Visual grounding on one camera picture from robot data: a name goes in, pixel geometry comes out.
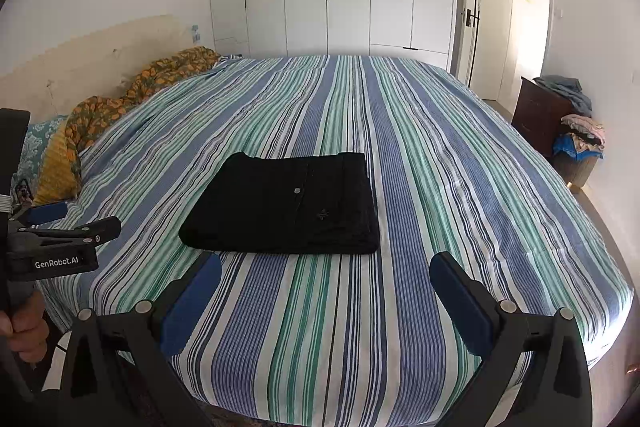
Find yellow pillow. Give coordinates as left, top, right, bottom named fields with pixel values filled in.
left=35, top=122, right=81, bottom=206

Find white door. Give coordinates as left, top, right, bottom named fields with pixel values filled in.
left=451, top=0, right=480, bottom=88

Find pile of clothes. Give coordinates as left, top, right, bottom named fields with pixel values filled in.
left=534, top=75, right=605, bottom=161

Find orange floral blanket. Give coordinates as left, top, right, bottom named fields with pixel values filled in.
left=65, top=46, right=221, bottom=184

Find dark wooden cabinet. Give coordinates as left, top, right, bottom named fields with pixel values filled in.
left=511, top=77, right=574, bottom=160

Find teal patterned pillow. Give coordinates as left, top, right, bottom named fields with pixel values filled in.
left=11, top=115, right=67, bottom=205

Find brown laundry basket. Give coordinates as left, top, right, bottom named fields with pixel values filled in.
left=552, top=152, right=599, bottom=190

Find person's left hand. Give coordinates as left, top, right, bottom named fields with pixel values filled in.
left=1, top=291, right=49, bottom=363

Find black pants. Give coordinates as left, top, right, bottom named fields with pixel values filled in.
left=179, top=153, right=380, bottom=255

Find striped blue green bedsheet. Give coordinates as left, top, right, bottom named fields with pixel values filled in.
left=40, top=56, right=634, bottom=426

